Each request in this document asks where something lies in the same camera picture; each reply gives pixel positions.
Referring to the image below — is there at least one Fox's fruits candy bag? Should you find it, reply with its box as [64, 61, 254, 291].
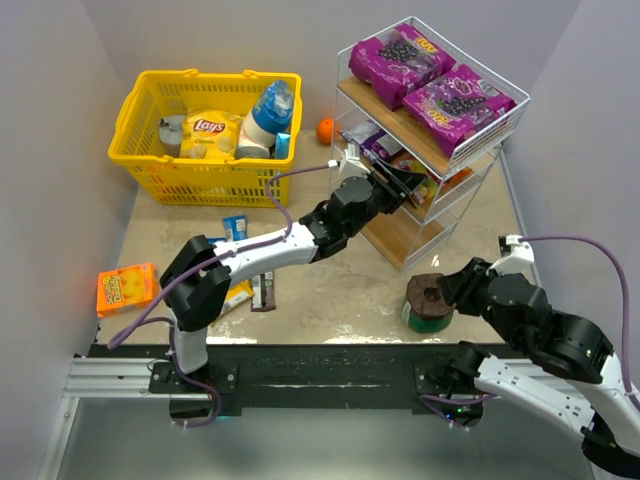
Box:
[391, 152, 474, 207]

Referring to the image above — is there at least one dark purple candy bag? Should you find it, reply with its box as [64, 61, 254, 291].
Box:
[340, 120, 404, 162]

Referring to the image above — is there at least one purple grape candy bag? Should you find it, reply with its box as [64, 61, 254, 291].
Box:
[403, 64, 516, 157]
[348, 23, 456, 111]

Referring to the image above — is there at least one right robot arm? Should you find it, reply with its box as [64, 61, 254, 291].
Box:
[437, 255, 639, 479]

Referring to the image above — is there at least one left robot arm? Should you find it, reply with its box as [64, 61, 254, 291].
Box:
[160, 161, 426, 374]

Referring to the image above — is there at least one green brown tin can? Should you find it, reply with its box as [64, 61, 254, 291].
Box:
[401, 273, 454, 334]

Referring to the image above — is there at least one orange fruit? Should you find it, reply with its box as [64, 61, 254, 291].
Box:
[316, 117, 335, 145]

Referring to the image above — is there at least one teal foil box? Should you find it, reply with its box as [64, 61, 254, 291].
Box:
[273, 132, 291, 160]

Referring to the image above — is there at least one blue white wrapped roll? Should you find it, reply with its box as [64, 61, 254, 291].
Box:
[235, 80, 295, 159]

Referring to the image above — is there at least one brown chocolate bar wrapper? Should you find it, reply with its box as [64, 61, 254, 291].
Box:
[251, 271, 276, 312]

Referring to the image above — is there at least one blue small snack packet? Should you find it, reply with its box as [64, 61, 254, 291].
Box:
[207, 215, 248, 244]

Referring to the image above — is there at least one yellow Lays chips bag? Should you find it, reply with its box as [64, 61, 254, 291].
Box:
[180, 109, 243, 160]

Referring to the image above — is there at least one yellow plastic shopping basket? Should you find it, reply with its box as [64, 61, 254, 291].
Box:
[108, 69, 303, 207]

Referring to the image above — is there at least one grey crumpled paper cups pack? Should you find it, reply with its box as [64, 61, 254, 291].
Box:
[158, 115, 186, 158]

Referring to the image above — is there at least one orange snack box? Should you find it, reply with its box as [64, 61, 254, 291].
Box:
[96, 263, 158, 318]

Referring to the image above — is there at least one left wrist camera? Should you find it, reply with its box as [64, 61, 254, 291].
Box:
[328, 143, 371, 179]

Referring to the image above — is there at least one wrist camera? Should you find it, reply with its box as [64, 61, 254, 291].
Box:
[493, 235, 535, 275]
[328, 143, 371, 179]

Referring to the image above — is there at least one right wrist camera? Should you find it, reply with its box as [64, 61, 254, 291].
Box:
[493, 235, 535, 275]

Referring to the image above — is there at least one white wire wooden shelf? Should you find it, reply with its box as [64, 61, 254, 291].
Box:
[334, 16, 530, 272]

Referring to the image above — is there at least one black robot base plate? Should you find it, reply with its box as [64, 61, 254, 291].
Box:
[149, 344, 483, 427]

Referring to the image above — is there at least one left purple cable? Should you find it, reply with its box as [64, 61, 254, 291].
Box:
[106, 162, 341, 350]

